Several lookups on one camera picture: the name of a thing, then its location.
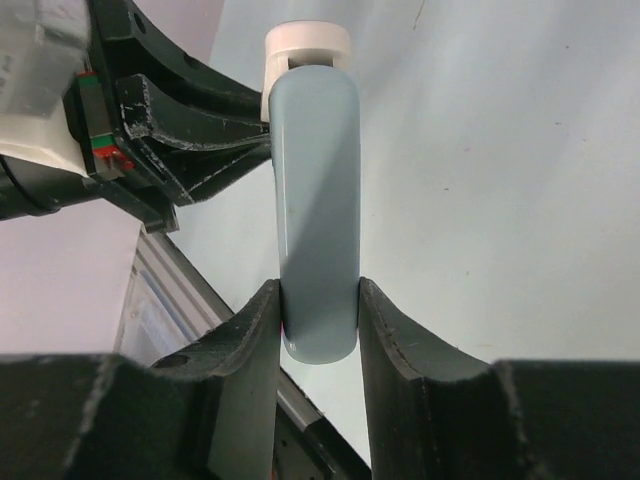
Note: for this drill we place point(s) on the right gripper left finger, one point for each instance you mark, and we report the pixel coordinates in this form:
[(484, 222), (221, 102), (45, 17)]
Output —
[(97, 416)]

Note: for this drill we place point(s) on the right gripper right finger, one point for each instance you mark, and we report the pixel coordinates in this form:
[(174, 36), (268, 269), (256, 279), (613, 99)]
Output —
[(435, 412)]

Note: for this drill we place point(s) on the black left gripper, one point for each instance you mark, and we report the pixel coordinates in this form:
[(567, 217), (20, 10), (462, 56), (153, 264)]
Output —
[(188, 131)]

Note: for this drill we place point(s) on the light blue stapler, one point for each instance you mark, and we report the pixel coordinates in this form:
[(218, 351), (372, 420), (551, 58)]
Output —
[(311, 104)]

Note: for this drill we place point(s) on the left aluminium corner post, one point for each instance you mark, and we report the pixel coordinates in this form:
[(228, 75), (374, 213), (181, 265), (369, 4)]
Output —
[(250, 419)]

